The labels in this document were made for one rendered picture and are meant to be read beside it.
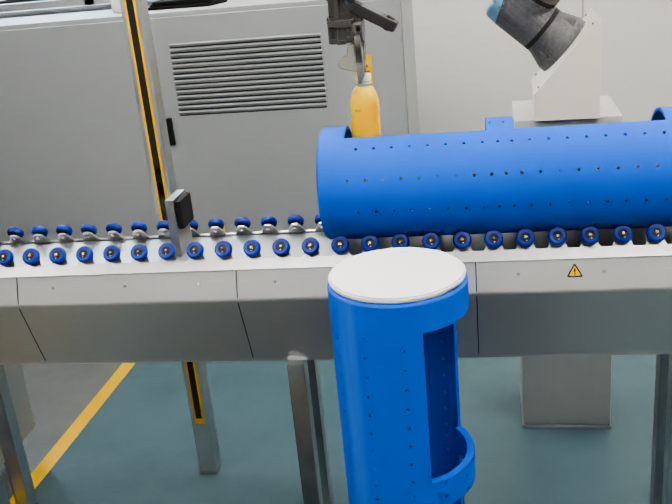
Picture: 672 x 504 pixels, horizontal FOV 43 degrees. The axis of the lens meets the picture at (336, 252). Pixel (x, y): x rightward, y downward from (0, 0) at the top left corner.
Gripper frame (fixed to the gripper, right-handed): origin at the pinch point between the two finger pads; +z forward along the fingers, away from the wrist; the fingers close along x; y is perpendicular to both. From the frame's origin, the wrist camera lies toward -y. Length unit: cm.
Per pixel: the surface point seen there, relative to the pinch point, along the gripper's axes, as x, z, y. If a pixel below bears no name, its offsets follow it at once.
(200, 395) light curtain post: -30, 105, 66
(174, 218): 5, 32, 51
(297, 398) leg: 10, 83, 24
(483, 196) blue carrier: 14.5, 27.3, -27.5
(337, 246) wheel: 11.6, 39.3, 8.4
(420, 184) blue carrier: 14.3, 23.7, -13.1
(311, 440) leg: 10, 96, 21
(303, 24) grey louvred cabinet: -143, -1, 40
